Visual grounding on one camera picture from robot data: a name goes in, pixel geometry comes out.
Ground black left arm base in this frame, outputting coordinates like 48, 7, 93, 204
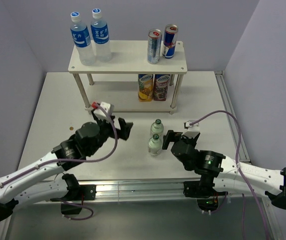
50, 184, 96, 221

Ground dark red berry juice carton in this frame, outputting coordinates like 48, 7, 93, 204
153, 74, 171, 101

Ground green cap soda bottle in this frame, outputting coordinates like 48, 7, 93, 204
148, 134, 162, 156
150, 119, 164, 138

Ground blue label water bottle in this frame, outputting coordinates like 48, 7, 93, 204
91, 8, 112, 62
70, 11, 96, 66

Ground Red Bull can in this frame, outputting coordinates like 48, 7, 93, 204
147, 29, 162, 64
162, 24, 178, 59

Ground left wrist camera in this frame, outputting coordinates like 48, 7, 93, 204
91, 101, 114, 115

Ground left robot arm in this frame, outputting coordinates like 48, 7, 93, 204
0, 113, 133, 222

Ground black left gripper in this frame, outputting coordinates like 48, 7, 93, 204
88, 115, 133, 155

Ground white two-tier shelf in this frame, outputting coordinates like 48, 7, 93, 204
68, 40, 187, 114

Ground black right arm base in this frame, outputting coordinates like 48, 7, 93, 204
183, 180, 228, 215

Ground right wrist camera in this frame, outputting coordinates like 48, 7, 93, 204
182, 120, 200, 139

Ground yellow pineapple juice carton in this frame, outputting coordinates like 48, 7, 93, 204
138, 74, 154, 102

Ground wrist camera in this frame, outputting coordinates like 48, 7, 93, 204
91, 101, 114, 115
182, 120, 200, 139

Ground aluminium rail frame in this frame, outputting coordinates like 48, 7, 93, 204
0, 71, 270, 240

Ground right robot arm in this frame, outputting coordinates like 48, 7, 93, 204
162, 130, 286, 210

